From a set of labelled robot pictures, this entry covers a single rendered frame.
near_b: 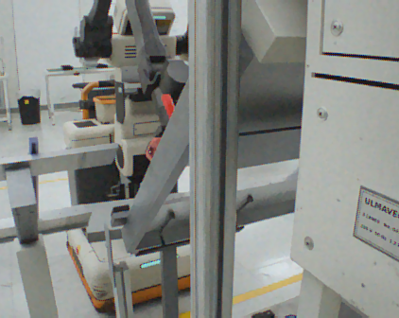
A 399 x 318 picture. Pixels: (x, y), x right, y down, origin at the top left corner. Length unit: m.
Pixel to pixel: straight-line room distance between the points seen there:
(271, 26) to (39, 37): 7.16
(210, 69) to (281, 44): 0.07
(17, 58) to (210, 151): 7.14
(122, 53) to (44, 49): 6.00
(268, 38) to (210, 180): 0.15
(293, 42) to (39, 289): 0.69
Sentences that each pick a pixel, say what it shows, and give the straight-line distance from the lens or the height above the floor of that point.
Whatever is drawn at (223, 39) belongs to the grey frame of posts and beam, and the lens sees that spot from 0.39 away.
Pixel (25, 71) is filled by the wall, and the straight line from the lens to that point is 7.48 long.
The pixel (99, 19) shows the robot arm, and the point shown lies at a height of 1.27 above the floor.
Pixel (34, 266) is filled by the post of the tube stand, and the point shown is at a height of 0.77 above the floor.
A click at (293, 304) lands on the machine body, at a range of 0.94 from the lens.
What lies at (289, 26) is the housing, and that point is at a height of 1.21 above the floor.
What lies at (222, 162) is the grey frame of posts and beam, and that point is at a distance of 0.40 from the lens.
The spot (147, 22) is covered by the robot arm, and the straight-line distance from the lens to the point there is 0.94.
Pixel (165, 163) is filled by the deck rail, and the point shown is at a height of 1.01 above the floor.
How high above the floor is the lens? 1.19
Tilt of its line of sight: 17 degrees down
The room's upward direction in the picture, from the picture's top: straight up
